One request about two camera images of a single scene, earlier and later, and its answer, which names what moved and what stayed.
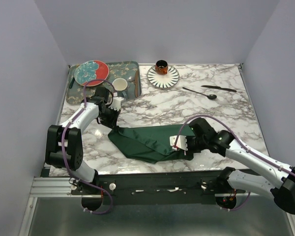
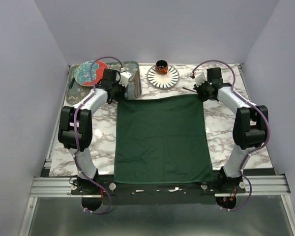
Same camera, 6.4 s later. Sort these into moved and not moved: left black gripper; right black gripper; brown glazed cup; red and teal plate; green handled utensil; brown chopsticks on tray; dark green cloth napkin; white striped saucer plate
Moved: right black gripper; left black gripper; dark green cloth napkin
Not moved: brown chopsticks on tray; white striped saucer plate; red and teal plate; brown glazed cup; green handled utensil
